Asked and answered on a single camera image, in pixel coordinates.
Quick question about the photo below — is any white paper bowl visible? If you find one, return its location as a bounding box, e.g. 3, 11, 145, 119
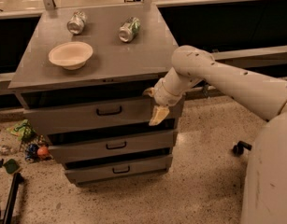
49, 42, 93, 70

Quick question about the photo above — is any green chip bag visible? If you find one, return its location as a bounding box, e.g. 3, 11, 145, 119
7, 119, 36, 142

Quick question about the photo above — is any grey drawer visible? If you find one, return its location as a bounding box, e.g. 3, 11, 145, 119
65, 154, 173, 185
23, 95, 185, 135
49, 130, 178, 163

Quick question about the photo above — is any grey drawer cabinet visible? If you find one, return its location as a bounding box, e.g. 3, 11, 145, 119
7, 3, 192, 186

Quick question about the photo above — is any grey middle drawer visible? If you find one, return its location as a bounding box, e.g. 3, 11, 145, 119
49, 130, 178, 163

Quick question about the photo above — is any orange ball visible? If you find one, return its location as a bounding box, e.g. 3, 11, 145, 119
37, 147, 50, 160

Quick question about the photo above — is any grey top drawer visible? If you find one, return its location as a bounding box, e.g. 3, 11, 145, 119
23, 95, 185, 135

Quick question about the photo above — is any green soda can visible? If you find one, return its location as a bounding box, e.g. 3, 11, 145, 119
119, 17, 140, 43

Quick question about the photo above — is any blue crushed can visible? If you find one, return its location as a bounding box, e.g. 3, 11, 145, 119
25, 144, 39, 163

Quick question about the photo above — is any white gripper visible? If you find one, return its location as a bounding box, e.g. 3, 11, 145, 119
143, 78, 182, 126

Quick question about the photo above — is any silver crushed can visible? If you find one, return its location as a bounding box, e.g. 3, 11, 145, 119
66, 10, 87, 35

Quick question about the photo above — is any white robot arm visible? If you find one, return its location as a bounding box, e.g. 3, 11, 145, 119
143, 46, 287, 126

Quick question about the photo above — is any black stand leg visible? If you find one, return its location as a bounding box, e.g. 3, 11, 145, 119
2, 173, 23, 224

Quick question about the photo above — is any black office chair base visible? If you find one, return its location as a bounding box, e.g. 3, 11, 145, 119
232, 141, 252, 156

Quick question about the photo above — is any green sponge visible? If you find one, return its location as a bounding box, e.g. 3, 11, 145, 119
3, 159, 21, 175

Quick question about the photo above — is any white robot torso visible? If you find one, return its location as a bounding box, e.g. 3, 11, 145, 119
240, 112, 287, 224

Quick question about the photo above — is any clear plastic bottle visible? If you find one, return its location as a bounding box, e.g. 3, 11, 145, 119
0, 146, 17, 156

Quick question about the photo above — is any grey bottom drawer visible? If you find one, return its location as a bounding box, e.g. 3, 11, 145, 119
65, 154, 173, 185

